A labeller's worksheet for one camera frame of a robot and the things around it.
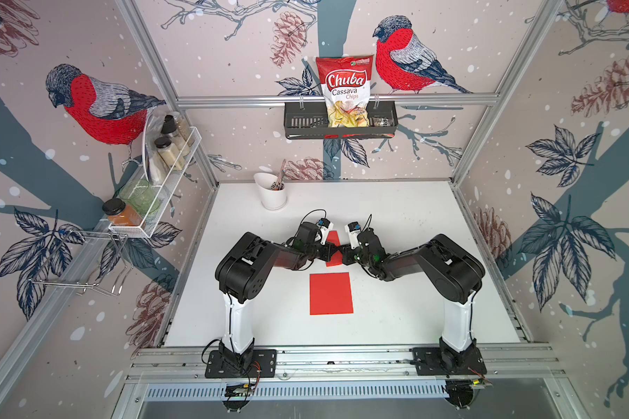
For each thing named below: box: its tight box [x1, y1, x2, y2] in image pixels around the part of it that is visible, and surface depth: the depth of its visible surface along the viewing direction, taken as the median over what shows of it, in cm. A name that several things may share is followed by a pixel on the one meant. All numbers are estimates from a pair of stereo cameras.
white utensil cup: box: [253, 171, 288, 211], surface depth 109 cm
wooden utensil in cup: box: [270, 158, 288, 191], surface depth 112 cm
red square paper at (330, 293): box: [309, 272, 354, 316], surface depth 90 cm
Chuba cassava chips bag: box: [315, 54, 374, 129], surface depth 83 cm
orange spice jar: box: [102, 198, 144, 227], surface depth 62 cm
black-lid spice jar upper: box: [160, 114, 180, 138], surface depth 81 cm
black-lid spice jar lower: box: [153, 136, 185, 171], surface depth 78 cm
